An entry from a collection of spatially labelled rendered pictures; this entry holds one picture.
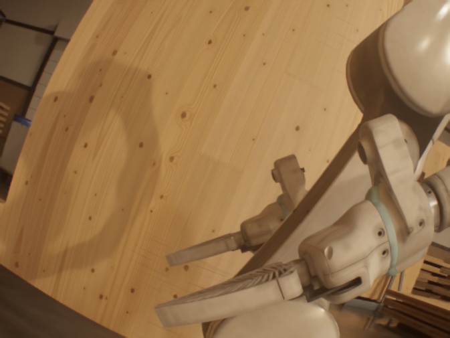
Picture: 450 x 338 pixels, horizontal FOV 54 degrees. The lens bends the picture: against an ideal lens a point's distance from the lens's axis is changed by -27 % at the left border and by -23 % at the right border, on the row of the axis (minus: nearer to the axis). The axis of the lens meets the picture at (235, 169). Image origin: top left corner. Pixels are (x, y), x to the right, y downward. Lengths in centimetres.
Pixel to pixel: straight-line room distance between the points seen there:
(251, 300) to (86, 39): 152
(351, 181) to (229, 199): 111
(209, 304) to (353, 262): 11
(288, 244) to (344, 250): 22
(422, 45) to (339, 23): 126
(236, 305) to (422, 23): 44
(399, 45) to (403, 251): 29
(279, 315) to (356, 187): 17
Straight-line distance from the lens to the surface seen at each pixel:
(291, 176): 88
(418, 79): 63
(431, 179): 47
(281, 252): 60
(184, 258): 86
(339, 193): 61
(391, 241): 42
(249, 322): 56
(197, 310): 41
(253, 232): 84
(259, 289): 39
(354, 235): 40
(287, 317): 56
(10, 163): 593
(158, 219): 170
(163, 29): 180
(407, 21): 66
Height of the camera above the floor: 69
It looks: 5 degrees up
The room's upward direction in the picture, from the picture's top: 20 degrees clockwise
